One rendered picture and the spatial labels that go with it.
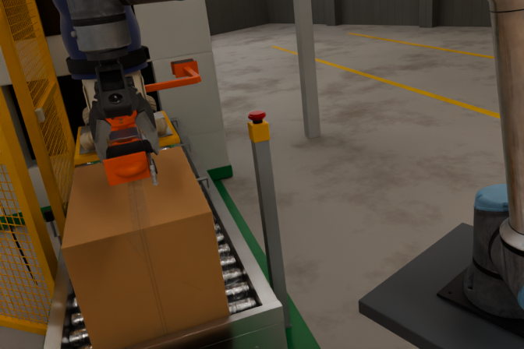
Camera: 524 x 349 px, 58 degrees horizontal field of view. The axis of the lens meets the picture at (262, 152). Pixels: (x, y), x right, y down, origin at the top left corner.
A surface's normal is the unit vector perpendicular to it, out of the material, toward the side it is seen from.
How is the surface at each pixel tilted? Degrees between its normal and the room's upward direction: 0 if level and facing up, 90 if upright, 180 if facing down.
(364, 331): 0
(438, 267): 0
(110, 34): 90
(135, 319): 90
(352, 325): 0
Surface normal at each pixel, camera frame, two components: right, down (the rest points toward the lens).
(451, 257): -0.11, -0.92
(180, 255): 0.30, 0.32
